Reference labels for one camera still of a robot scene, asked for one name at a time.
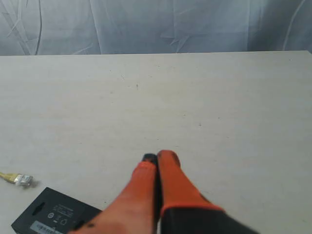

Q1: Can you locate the black network switch box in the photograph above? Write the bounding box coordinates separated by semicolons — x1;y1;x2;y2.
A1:
11;187;101;234

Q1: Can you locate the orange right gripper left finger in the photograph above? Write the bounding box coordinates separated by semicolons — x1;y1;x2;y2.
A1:
70;154;157;234

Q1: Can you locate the yellow ethernet cable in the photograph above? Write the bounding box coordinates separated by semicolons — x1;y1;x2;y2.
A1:
0;172;34;189

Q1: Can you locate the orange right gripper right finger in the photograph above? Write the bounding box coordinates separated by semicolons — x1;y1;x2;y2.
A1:
157;150;256;234

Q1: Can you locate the grey backdrop cloth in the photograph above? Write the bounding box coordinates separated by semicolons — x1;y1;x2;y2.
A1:
0;0;312;56

